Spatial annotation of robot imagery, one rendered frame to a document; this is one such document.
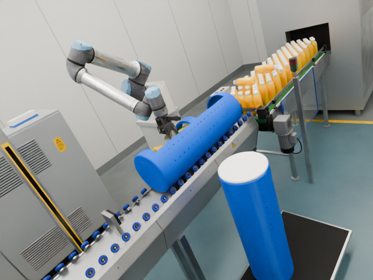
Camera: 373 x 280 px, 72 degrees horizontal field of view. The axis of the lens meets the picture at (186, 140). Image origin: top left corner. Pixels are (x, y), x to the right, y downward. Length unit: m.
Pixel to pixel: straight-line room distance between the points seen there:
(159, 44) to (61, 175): 3.18
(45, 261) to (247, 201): 2.26
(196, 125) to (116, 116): 2.94
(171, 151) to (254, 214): 0.58
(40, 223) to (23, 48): 2.27
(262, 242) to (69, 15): 3.85
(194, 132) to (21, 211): 1.86
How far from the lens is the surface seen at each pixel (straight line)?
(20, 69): 4.06
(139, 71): 2.22
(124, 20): 4.83
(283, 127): 2.22
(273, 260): 1.80
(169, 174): 1.50
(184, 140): 1.59
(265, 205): 1.48
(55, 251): 3.13
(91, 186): 3.04
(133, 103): 1.71
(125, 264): 1.50
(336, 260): 2.11
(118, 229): 1.50
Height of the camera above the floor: 1.86
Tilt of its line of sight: 25 degrees down
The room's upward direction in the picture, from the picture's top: 21 degrees counter-clockwise
